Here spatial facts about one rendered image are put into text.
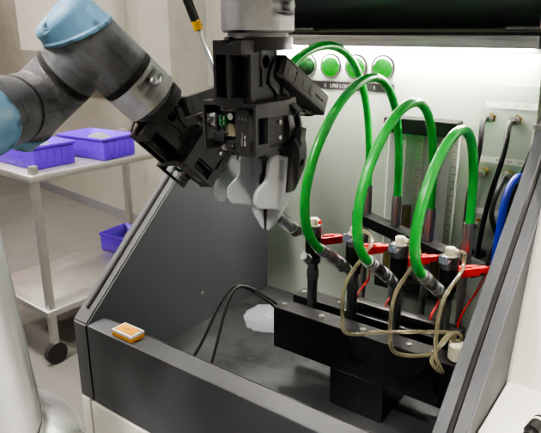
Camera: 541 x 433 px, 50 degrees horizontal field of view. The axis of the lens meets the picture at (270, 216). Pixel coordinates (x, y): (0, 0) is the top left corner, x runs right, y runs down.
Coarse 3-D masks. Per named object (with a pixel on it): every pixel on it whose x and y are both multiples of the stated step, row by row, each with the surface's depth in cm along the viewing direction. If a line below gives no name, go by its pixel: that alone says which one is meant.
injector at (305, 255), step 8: (320, 224) 99; (320, 232) 99; (320, 240) 99; (312, 248) 99; (304, 256) 98; (312, 256) 100; (312, 264) 100; (312, 272) 101; (312, 280) 102; (312, 288) 102; (312, 296) 102; (312, 304) 103
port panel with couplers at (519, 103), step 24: (480, 96) 104; (504, 96) 102; (528, 96) 99; (504, 120) 103; (528, 120) 100; (528, 144) 101; (480, 168) 107; (504, 168) 105; (480, 192) 109; (480, 216) 110
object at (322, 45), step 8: (304, 48) 88; (312, 48) 88; (320, 48) 90; (328, 48) 92; (336, 48) 94; (344, 48) 96; (296, 56) 86; (304, 56) 87; (344, 56) 97; (352, 56) 98; (296, 64) 86; (352, 64) 100; (360, 72) 102; (360, 88) 104; (368, 104) 106; (368, 112) 107; (368, 120) 108; (368, 128) 109; (368, 136) 109; (368, 144) 110; (368, 152) 111
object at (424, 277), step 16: (464, 128) 79; (448, 144) 75; (432, 160) 74; (432, 176) 72; (416, 208) 72; (416, 224) 72; (464, 224) 91; (416, 240) 72; (464, 240) 91; (416, 256) 73; (416, 272) 75; (432, 288) 80
